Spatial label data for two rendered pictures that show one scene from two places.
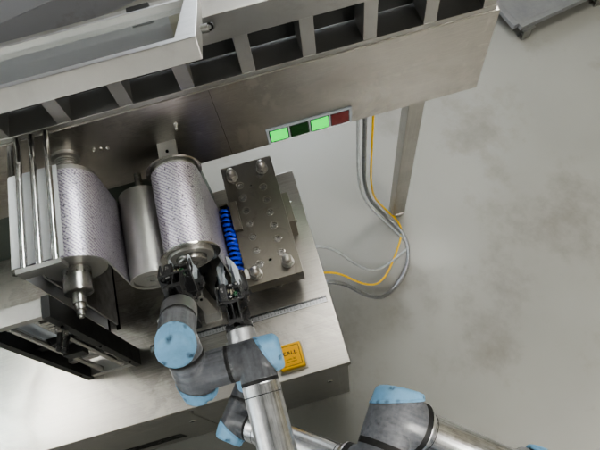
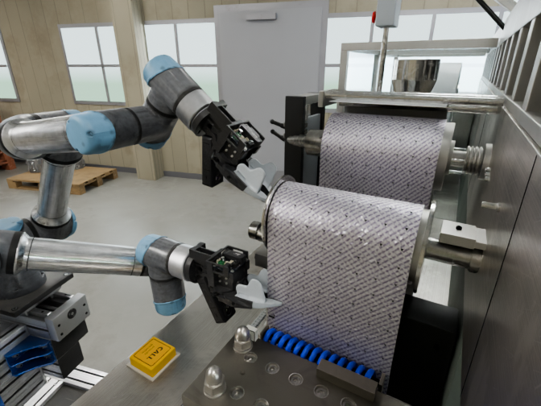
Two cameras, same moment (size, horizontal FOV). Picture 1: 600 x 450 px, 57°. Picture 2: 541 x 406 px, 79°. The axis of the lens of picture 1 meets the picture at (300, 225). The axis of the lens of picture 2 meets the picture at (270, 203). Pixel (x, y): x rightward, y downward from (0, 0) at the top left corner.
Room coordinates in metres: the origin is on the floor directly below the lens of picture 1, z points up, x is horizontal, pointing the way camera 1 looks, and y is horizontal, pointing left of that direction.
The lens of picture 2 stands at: (0.87, -0.21, 1.51)
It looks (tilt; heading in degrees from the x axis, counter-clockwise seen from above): 22 degrees down; 123
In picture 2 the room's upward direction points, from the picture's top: straight up
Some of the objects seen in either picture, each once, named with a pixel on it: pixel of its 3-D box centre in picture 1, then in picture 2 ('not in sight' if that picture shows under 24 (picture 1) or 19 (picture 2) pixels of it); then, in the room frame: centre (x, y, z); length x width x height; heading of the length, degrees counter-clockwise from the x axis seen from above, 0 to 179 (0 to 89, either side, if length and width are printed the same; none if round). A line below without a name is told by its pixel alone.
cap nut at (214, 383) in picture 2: (287, 259); (214, 378); (0.58, 0.06, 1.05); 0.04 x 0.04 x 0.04
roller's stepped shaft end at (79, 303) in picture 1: (80, 305); (298, 140); (0.47, 0.52, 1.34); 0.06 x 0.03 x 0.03; 4
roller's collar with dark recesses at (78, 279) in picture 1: (78, 281); (320, 142); (0.53, 0.53, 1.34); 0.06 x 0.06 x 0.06; 4
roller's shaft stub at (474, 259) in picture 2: not in sight; (452, 252); (0.86, 0.30, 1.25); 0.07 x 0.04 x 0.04; 4
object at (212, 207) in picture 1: (216, 228); (326, 310); (0.70, 0.23, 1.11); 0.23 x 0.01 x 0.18; 4
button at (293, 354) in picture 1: (290, 356); (153, 355); (0.35, 0.10, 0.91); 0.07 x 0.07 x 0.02; 4
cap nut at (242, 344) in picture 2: (254, 271); (242, 336); (0.57, 0.15, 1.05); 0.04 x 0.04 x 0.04
